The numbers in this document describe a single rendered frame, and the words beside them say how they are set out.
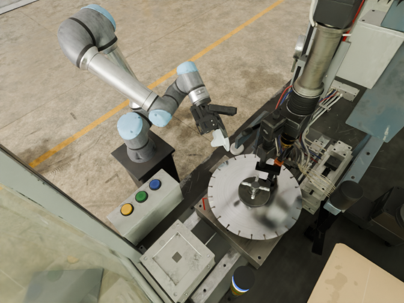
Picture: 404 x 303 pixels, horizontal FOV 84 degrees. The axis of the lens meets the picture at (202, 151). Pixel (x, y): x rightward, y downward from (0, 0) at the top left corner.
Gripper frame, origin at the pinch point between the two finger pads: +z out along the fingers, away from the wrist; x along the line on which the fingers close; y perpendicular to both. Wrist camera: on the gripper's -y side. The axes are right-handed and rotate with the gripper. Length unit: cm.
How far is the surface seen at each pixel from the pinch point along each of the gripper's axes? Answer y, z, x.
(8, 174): 46, -12, 46
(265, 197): -1.6, 20.9, 8.7
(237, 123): -61, -12, -131
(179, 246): 32.0, 23.3, 3.6
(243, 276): 20.5, 24.4, 35.7
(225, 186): 8.0, 12.6, 2.0
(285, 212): -4.5, 27.5, 11.9
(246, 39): -156, -116, -205
